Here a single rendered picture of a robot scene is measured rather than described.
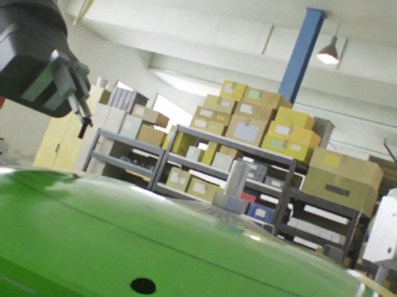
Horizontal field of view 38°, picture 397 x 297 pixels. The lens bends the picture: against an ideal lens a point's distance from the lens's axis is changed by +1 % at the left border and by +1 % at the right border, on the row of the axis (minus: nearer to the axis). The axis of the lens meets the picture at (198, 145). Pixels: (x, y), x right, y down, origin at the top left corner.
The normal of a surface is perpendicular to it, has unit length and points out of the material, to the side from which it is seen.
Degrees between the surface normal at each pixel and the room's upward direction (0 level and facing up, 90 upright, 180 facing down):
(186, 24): 90
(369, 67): 90
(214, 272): 23
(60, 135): 90
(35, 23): 44
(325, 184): 90
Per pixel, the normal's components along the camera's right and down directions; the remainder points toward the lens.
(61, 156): -0.43, -0.24
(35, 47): 0.70, -0.64
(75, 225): 0.16, -0.95
